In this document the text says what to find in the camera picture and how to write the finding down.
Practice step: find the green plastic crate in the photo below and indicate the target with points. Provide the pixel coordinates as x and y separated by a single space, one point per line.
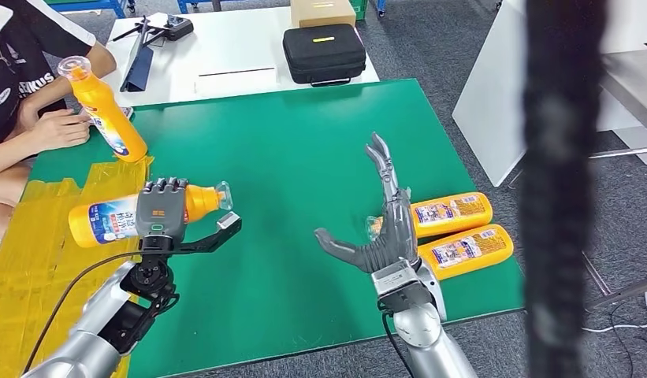
359 8

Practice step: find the black remote controller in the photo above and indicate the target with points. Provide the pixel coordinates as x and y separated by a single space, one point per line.
177 27

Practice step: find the white panel board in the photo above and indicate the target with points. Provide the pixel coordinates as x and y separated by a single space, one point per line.
490 104

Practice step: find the white smartphone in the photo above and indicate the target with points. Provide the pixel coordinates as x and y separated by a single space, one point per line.
128 112

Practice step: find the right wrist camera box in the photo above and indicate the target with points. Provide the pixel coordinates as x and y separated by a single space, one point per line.
399 284

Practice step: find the person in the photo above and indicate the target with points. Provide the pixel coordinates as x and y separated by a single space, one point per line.
15 83

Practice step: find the yellow tape sheet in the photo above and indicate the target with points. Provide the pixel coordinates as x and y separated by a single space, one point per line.
30 292

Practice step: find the thin black strip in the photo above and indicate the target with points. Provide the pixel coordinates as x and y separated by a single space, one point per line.
238 71

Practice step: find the white table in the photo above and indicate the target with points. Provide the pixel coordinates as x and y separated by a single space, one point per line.
224 47

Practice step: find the dark blue tablet stand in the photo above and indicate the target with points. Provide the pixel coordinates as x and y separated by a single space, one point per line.
139 68

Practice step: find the blue metal frame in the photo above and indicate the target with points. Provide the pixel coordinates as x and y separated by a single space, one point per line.
198 4
101 5

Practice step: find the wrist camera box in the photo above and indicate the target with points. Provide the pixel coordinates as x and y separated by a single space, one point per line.
213 237
399 284

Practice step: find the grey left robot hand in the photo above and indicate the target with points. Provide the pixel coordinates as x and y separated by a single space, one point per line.
161 211

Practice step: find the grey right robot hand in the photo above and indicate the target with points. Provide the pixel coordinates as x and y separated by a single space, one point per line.
396 235

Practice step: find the cardboard box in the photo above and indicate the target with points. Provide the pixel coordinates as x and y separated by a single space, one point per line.
322 13

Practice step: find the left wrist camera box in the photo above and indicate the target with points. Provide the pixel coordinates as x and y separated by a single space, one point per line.
213 237

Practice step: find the black carrying case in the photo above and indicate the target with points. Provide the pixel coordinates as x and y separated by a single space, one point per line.
324 55

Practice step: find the orange detergent bottle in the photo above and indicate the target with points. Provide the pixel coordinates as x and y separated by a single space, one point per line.
101 221
453 211
106 115
466 250

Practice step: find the stainless steel table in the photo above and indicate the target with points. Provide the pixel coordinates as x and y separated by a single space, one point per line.
633 83

